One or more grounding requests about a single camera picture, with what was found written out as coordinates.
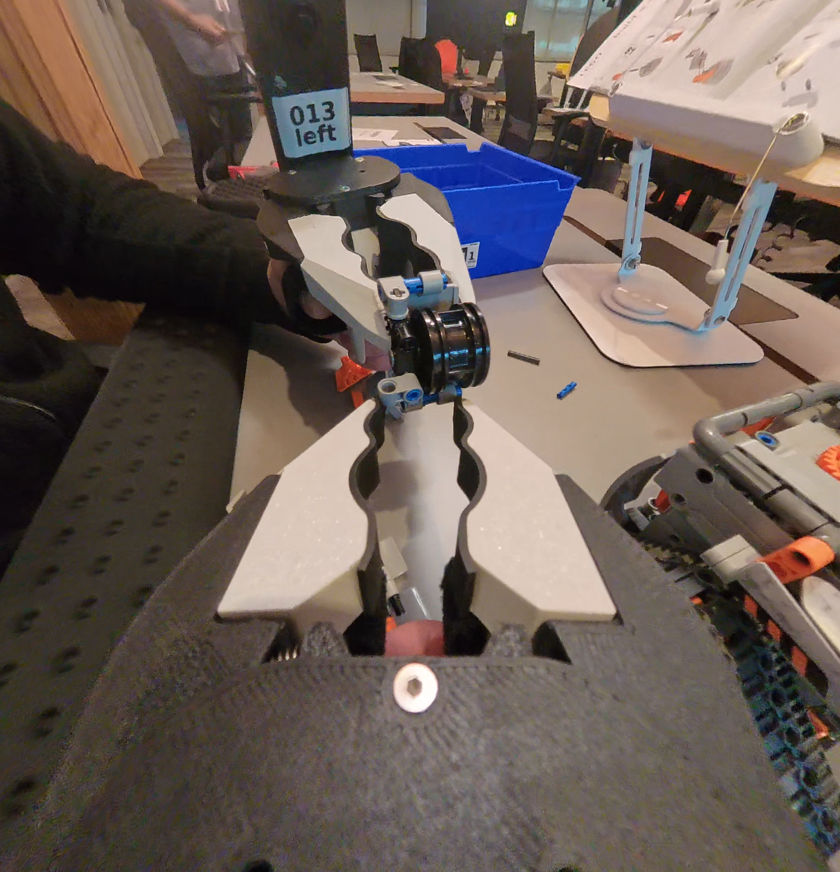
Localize person's left hand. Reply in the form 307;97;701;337
265;259;395;377

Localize tall black office chair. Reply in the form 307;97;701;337
496;30;556;159

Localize black toy wheel assembly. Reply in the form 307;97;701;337
376;269;493;420

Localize blue plastic bin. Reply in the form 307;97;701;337
352;142;582;280

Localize white papers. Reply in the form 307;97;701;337
355;126;440;147

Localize large orange ridged toy piece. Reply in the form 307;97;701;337
334;356;378;411

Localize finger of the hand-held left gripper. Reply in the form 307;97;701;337
287;213;398;364
376;193;478;302

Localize person's left forearm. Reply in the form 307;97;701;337
0;89;279;321

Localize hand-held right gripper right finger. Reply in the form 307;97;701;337
442;398;620;625

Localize white book stand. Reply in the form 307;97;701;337
543;89;840;369

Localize person's right hand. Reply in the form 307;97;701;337
385;619;445;658

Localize white instruction booklet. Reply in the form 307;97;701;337
566;0;840;117

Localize background wooden table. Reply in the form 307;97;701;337
348;71;447;118

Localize dark brown desk mat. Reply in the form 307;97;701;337
639;235;800;328

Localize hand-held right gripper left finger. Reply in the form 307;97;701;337
216;398;392;624

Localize grey tracked toy robot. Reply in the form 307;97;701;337
600;380;840;858

